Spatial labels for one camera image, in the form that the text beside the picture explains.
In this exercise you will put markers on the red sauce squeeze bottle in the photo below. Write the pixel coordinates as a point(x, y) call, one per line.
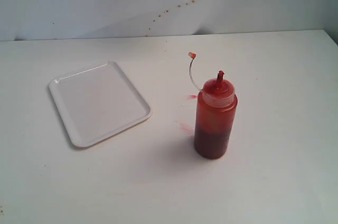
point(215, 113)

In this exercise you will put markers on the white rectangular plastic tray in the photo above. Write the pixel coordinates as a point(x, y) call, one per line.
point(97, 102)

